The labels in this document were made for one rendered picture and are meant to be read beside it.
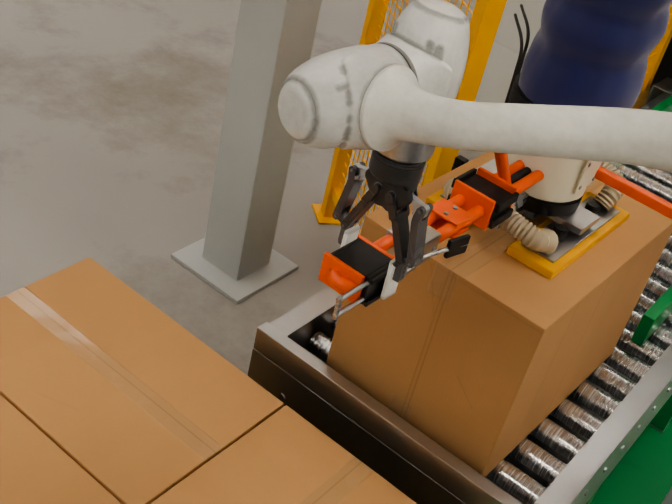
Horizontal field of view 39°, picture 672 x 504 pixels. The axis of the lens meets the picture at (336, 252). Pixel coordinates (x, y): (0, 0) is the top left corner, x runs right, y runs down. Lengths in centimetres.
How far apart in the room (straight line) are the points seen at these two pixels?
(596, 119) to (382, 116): 23
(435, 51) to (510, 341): 66
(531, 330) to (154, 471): 71
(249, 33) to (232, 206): 56
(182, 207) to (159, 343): 142
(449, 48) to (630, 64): 58
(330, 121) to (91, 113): 286
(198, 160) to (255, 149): 88
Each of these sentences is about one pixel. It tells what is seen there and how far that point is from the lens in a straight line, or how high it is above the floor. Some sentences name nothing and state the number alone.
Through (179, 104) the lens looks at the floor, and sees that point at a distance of 403.
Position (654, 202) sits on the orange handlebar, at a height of 108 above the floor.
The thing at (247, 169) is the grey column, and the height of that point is 42.
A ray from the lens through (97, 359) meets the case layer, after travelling 198.
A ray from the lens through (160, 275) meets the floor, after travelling 307.
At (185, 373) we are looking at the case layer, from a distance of 196.
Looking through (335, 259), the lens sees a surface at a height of 110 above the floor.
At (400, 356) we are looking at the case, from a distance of 187.
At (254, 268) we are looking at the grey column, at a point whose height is 3.
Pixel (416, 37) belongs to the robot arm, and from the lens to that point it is 120.
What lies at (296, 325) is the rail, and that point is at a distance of 204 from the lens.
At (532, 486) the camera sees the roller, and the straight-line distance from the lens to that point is 195.
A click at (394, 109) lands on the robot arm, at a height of 144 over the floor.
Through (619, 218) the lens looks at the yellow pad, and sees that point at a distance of 201.
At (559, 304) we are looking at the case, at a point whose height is 95.
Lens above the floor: 191
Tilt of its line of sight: 35 degrees down
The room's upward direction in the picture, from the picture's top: 14 degrees clockwise
